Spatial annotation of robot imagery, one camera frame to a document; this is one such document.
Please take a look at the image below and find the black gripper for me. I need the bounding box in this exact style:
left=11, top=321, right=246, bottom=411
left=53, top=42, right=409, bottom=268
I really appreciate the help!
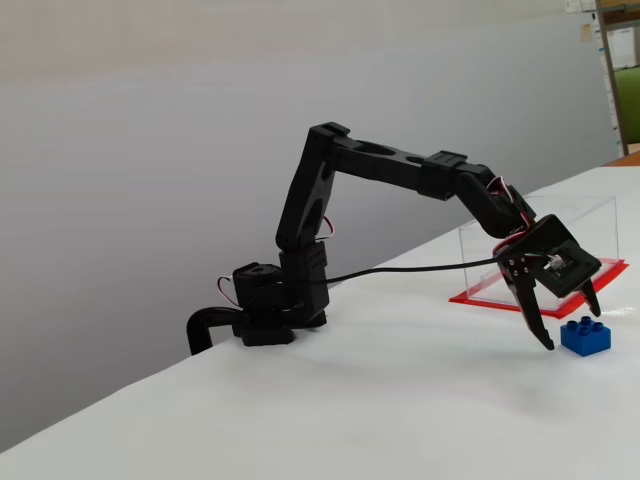
left=498, top=213, right=603, bottom=352

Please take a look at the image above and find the blue lego brick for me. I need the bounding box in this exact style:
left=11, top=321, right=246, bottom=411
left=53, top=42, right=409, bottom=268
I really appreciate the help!
left=559, top=315, right=612, bottom=358

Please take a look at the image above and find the transparent plastic box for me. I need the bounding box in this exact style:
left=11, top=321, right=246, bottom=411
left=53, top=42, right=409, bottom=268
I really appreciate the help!
left=458, top=195, right=620, bottom=311

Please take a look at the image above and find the white box on shelf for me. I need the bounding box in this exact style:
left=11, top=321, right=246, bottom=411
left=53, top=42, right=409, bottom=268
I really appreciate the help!
left=604, top=27, right=639, bottom=69

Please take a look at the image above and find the red base tray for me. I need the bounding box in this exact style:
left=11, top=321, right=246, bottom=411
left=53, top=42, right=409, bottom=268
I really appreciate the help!
left=448, top=255, right=630, bottom=319

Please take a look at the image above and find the green panel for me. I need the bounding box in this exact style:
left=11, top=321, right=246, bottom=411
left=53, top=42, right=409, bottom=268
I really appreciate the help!
left=613, top=67, right=640, bottom=146

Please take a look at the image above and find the black table clamp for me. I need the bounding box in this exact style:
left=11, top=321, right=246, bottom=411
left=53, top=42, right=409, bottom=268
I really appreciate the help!
left=186, top=306, right=246, bottom=357

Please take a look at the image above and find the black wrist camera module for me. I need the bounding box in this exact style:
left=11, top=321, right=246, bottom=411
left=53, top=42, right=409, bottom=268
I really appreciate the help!
left=538, top=238, right=601, bottom=299

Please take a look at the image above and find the red white gripper servo wire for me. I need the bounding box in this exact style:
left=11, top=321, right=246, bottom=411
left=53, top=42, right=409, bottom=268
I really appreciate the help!
left=492, top=197, right=540, bottom=259

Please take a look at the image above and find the black camera cable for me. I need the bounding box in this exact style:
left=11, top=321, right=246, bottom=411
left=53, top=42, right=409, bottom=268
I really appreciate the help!
left=304, top=257, right=506, bottom=289

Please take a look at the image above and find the grey metal shelf post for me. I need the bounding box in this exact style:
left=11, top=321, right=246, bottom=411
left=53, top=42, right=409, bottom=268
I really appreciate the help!
left=593, top=0, right=632, bottom=157

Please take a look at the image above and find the red white base servo wire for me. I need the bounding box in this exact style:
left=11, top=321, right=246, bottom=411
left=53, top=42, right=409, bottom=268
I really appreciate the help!
left=216, top=276, right=242, bottom=308

